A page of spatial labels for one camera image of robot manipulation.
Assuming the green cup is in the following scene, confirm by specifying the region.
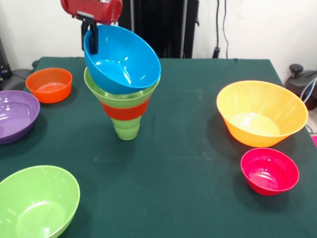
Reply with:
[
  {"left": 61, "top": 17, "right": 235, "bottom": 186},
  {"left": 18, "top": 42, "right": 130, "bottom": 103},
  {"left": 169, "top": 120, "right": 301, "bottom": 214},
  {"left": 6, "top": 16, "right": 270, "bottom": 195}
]
[{"left": 110, "top": 115, "right": 144, "bottom": 141}]

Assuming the pink bowl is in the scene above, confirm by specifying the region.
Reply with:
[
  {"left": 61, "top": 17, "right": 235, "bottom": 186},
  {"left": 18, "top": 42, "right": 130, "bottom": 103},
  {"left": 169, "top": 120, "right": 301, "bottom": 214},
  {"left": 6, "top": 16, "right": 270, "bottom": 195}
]
[{"left": 240, "top": 147, "right": 300, "bottom": 196}]

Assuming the dark green table cloth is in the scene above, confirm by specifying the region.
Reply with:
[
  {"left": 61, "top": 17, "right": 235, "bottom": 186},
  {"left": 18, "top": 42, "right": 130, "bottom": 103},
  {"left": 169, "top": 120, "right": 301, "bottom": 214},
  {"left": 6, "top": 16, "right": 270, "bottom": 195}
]
[{"left": 0, "top": 57, "right": 317, "bottom": 238}]

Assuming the black pedestal column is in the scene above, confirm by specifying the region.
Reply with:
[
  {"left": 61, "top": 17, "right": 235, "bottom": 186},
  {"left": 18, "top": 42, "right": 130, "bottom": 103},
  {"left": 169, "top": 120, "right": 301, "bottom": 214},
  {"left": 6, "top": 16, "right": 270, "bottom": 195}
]
[{"left": 118, "top": 0, "right": 200, "bottom": 59}]

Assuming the red-orange bowl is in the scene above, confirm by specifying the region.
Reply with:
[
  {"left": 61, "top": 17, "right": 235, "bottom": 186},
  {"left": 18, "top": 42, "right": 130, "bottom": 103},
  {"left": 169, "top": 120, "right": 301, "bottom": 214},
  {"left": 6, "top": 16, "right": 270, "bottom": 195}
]
[
  {"left": 25, "top": 67, "right": 73, "bottom": 104},
  {"left": 100, "top": 97, "right": 151, "bottom": 121}
]

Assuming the black grey base foot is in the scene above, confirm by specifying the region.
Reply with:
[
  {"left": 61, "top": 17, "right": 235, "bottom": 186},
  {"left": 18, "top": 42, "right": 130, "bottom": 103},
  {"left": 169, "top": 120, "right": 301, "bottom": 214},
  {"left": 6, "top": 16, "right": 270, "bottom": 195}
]
[
  {"left": 0, "top": 68, "right": 33, "bottom": 91},
  {"left": 284, "top": 63, "right": 317, "bottom": 111}
]

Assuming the black wall cable with plug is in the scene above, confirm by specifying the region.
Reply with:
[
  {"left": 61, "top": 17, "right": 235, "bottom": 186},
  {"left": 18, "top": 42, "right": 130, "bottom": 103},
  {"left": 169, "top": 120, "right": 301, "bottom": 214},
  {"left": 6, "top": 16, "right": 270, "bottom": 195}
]
[{"left": 212, "top": 0, "right": 230, "bottom": 59}]

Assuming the purple bowl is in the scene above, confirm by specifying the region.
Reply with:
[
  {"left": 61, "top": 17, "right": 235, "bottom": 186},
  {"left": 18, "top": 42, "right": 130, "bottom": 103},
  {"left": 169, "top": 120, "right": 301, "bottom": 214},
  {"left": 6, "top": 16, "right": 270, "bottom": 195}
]
[{"left": 0, "top": 90, "right": 41, "bottom": 146}]

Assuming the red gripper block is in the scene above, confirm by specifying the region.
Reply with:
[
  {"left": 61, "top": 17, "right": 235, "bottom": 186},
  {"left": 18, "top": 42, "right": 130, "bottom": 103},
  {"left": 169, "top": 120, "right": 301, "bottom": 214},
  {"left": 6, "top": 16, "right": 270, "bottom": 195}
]
[{"left": 60, "top": 0, "right": 123, "bottom": 56}]

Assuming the blue bowl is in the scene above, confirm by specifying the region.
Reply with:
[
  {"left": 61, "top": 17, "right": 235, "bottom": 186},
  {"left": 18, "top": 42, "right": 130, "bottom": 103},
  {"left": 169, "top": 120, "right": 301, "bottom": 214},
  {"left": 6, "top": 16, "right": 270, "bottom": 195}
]
[{"left": 83, "top": 24, "right": 162, "bottom": 95}]

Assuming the large orange bowl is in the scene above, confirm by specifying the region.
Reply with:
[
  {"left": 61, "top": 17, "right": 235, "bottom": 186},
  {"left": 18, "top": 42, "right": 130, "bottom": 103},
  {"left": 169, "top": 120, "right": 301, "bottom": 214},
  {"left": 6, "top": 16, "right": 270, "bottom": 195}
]
[{"left": 216, "top": 80, "right": 309, "bottom": 148}]

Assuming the small green bowl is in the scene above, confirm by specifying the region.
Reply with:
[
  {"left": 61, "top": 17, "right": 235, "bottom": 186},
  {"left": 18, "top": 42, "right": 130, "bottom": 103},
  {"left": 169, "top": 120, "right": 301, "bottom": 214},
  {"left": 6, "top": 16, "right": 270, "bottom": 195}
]
[{"left": 83, "top": 66, "right": 161, "bottom": 103}]

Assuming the large green bowl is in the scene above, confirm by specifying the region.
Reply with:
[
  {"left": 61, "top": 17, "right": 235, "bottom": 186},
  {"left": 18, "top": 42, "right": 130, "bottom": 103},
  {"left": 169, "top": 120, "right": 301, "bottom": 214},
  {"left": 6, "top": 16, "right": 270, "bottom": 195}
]
[{"left": 0, "top": 165, "right": 81, "bottom": 238}]

